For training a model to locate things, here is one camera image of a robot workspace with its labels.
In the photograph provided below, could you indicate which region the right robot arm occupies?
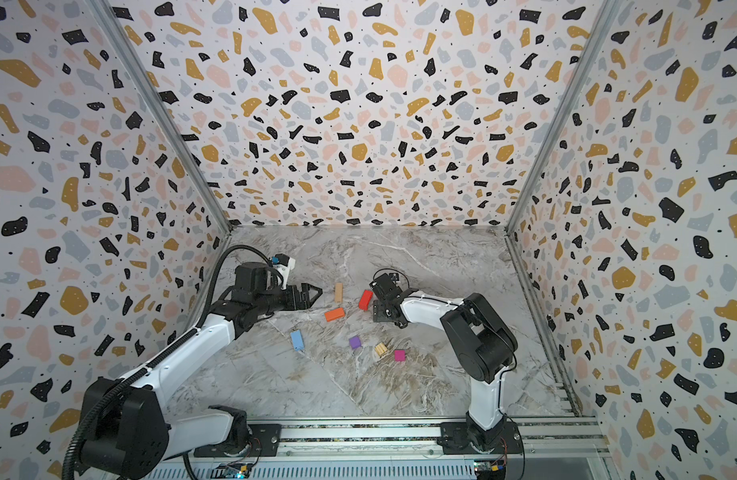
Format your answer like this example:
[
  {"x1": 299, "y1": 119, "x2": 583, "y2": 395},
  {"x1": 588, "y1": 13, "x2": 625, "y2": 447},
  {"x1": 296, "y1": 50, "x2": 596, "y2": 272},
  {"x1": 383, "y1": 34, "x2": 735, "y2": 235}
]
[{"x1": 370, "y1": 273, "x2": 519, "y2": 453}]

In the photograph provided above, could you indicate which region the ridged natural wood cube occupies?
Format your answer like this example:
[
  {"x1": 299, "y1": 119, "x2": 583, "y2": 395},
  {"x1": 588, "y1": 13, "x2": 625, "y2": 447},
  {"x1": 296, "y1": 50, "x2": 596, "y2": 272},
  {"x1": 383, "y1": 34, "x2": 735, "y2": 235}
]
[{"x1": 374, "y1": 343, "x2": 389, "y2": 359}]

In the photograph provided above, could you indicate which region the light blue block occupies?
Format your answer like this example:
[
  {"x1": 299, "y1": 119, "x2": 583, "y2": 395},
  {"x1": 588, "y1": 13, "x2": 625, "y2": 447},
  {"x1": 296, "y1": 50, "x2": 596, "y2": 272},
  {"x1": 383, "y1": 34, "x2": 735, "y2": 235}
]
[{"x1": 290, "y1": 330, "x2": 304, "y2": 351}]

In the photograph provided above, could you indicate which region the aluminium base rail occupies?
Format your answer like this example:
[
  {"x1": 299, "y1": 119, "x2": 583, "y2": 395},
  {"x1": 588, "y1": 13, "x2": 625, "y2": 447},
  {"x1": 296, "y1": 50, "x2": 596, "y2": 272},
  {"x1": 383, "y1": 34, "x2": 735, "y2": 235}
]
[{"x1": 148, "y1": 417, "x2": 618, "y2": 479}]

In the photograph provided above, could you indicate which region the orange-red block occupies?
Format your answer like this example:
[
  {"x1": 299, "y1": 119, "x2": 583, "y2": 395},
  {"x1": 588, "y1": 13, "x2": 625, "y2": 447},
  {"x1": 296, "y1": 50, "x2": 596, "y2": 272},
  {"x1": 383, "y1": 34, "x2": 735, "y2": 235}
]
[{"x1": 324, "y1": 307, "x2": 346, "y2": 322}]

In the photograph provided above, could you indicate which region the purple cube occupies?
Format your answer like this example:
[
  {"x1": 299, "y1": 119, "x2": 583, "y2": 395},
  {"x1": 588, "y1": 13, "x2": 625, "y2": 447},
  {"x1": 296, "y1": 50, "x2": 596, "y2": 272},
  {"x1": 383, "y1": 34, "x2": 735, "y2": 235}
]
[{"x1": 348, "y1": 335, "x2": 362, "y2": 349}]

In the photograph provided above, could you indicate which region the red block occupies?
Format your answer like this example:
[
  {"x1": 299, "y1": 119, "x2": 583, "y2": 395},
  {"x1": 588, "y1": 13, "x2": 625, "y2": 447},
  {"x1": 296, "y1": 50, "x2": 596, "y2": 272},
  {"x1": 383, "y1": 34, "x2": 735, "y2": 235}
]
[{"x1": 358, "y1": 290, "x2": 374, "y2": 311}]

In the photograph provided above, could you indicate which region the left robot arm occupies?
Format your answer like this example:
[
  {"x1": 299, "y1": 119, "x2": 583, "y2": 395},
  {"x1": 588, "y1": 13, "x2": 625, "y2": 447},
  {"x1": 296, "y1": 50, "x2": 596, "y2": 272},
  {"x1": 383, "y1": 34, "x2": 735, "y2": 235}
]
[{"x1": 62, "y1": 256, "x2": 322, "y2": 479}]

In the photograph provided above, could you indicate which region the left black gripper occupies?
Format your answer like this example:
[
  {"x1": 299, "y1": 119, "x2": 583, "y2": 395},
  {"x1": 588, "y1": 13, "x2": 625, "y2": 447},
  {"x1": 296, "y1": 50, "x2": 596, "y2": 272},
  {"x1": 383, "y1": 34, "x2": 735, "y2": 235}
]
[{"x1": 254, "y1": 283, "x2": 322, "y2": 317}]

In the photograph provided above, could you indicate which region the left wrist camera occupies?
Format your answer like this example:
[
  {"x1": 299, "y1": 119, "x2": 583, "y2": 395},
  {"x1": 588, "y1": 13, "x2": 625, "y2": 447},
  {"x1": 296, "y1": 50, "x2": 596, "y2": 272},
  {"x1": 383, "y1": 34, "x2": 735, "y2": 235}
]
[{"x1": 270, "y1": 254, "x2": 296, "y2": 274}]

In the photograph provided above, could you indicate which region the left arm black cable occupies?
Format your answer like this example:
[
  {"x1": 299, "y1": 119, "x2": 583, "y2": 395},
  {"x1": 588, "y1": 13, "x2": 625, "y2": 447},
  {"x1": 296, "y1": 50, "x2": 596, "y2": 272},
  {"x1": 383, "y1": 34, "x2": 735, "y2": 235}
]
[{"x1": 61, "y1": 244, "x2": 286, "y2": 480}]

